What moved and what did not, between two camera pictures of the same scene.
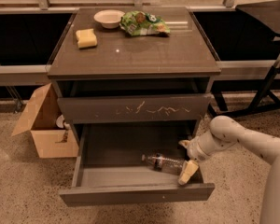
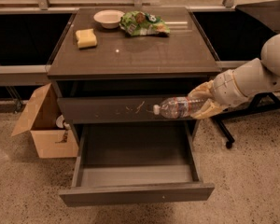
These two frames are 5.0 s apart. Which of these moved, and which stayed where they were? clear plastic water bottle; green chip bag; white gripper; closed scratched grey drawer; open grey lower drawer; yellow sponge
Moved: white gripper; clear plastic water bottle
Stayed: closed scratched grey drawer; yellow sponge; open grey lower drawer; green chip bag
